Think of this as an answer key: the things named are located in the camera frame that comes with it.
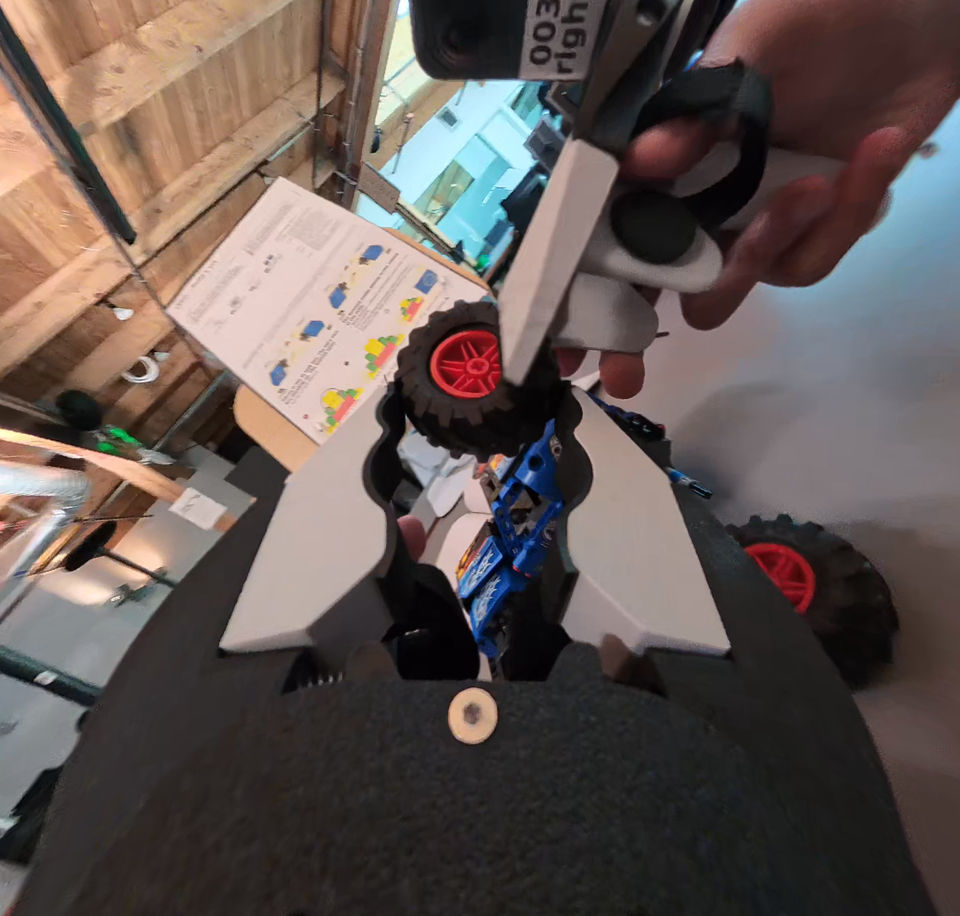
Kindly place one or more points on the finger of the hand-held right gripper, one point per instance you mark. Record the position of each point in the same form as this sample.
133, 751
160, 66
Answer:
555, 256

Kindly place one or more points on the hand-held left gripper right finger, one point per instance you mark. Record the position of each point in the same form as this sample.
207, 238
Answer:
645, 548

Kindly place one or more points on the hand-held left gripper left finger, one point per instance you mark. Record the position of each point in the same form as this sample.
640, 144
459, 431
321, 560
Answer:
315, 548

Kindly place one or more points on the black toy wheel red rim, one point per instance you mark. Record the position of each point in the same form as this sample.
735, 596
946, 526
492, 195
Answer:
780, 575
465, 365

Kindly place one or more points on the person's left hand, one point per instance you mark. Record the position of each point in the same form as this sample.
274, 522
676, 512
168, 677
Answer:
412, 537

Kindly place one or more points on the person's right hand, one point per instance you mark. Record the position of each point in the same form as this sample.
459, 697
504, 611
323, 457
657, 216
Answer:
847, 76

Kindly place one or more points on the blue toy monster truck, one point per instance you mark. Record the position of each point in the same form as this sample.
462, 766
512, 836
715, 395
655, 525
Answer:
517, 526

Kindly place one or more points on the open instruction booklet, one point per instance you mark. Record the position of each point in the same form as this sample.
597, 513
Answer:
446, 492

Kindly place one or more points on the printed instruction sheet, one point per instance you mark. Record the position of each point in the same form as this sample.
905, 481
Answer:
300, 286

